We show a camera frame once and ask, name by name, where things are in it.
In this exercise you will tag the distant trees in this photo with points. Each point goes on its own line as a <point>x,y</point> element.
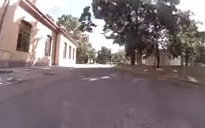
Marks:
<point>105,55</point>

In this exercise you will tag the grey asphalt road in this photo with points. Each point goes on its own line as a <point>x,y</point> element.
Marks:
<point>100,103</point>

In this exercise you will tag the group of green trees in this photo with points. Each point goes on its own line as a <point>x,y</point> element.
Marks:
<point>75,28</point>

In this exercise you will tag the large dark tree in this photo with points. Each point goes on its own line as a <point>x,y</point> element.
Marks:
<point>136,20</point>

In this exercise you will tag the pale low building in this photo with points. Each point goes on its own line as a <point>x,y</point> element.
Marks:
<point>166,60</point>

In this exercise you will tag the grass verge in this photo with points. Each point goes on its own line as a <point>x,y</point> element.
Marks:
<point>176,71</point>

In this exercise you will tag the green tree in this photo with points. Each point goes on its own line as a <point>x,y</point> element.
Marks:
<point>190,40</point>

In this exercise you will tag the beige building with red trim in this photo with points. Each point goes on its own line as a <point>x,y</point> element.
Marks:
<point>8,20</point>

